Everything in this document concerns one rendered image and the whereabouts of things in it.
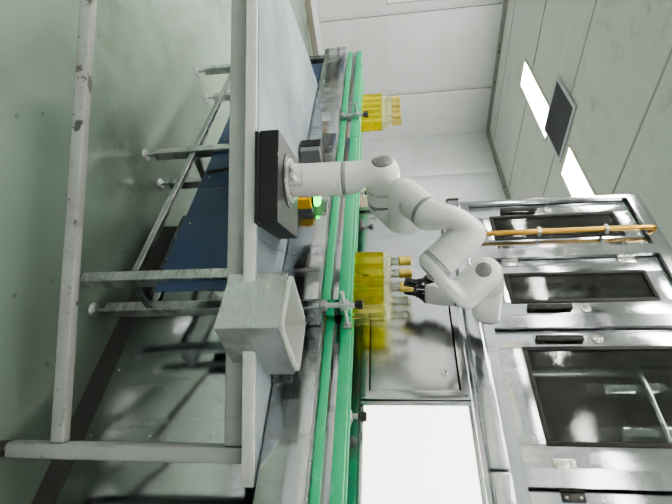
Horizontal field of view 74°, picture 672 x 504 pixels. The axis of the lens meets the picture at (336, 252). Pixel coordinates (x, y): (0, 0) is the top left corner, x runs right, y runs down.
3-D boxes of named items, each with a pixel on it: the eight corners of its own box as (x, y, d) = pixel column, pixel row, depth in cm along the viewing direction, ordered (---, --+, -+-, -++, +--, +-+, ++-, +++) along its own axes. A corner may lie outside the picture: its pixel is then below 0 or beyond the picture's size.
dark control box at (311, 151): (301, 168, 178) (322, 167, 177) (297, 151, 172) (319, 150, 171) (303, 156, 184) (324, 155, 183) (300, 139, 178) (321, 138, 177)
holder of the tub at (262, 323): (271, 383, 125) (298, 383, 124) (244, 328, 106) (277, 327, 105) (280, 331, 137) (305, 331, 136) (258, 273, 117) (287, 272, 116)
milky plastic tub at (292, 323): (268, 375, 121) (299, 375, 120) (246, 328, 105) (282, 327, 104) (277, 321, 133) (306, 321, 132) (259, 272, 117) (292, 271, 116)
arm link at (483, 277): (465, 242, 126) (426, 278, 127) (456, 213, 108) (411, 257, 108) (510, 282, 119) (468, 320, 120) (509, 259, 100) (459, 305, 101)
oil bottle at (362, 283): (330, 300, 155) (393, 299, 152) (328, 290, 151) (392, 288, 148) (331, 287, 158) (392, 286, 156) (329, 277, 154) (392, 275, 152)
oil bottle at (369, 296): (329, 314, 151) (393, 313, 148) (326, 303, 147) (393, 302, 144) (330, 300, 154) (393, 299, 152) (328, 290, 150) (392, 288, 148)
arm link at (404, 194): (441, 190, 111) (438, 239, 122) (386, 150, 127) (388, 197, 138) (409, 204, 108) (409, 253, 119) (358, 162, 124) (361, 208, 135)
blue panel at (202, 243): (173, 323, 157) (292, 321, 152) (152, 291, 145) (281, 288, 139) (256, 98, 266) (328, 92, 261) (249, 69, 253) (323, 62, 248)
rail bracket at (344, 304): (325, 330, 138) (365, 330, 136) (316, 297, 126) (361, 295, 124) (325, 322, 140) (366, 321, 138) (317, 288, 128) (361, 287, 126)
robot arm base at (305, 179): (280, 191, 118) (338, 189, 117) (281, 146, 121) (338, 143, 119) (293, 208, 134) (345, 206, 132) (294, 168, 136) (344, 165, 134)
